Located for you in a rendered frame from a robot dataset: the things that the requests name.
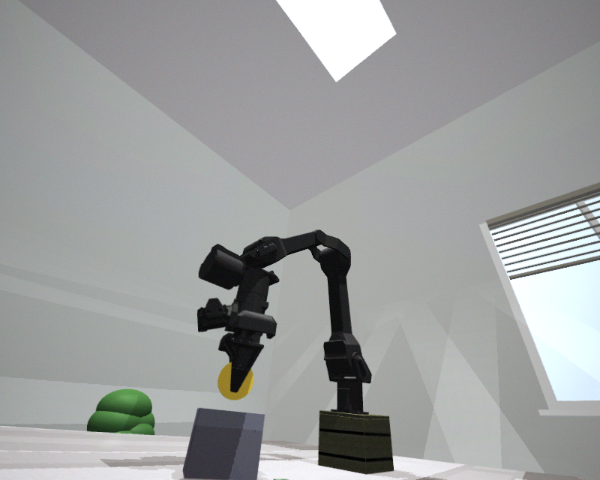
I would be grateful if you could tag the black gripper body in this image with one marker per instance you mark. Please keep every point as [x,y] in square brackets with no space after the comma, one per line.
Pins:
[251,322]

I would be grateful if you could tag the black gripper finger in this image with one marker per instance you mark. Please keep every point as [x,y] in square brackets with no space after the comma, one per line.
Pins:
[227,350]
[244,354]

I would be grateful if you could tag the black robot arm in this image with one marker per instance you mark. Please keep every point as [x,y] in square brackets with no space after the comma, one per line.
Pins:
[343,355]

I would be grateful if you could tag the gold coin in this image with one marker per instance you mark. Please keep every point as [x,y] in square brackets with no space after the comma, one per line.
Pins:
[224,381]

